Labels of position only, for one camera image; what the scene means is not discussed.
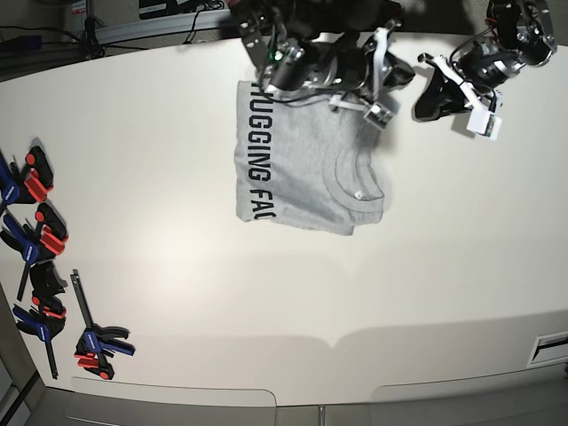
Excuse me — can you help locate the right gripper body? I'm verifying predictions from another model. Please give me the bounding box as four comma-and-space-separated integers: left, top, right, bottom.
310, 33, 373, 96

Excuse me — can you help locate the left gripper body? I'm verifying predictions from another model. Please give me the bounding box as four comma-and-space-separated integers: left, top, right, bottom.
448, 37, 525, 95

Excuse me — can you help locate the grey T-shirt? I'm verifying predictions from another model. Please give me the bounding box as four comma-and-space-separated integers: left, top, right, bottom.
234, 82, 384, 236

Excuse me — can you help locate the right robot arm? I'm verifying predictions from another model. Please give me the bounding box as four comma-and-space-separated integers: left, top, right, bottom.
227, 0, 414, 103

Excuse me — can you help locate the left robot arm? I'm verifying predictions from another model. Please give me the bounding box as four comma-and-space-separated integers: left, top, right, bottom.
414, 1, 557, 122

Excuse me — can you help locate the white label on table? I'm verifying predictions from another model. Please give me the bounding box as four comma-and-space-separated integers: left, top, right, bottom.
527, 331, 567, 368

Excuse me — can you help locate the top blue red bar clamp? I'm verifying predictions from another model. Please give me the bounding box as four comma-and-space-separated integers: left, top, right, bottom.
1, 146, 54, 213

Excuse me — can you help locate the blue red bar clamp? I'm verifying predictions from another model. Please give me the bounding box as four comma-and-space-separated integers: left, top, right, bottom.
70, 270, 136, 381
1, 201, 68, 302
1, 146, 54, 213

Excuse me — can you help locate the right blue red bar clamp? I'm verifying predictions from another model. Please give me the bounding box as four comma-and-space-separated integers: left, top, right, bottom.
70, 270, 136, 381

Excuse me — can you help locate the black cable bundle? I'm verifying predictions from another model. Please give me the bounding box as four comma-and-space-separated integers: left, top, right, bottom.
184, 0, 232, 44

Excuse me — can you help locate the aluminium rail behind table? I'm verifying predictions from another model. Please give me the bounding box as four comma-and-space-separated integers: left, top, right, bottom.
96, 9, 232, 44

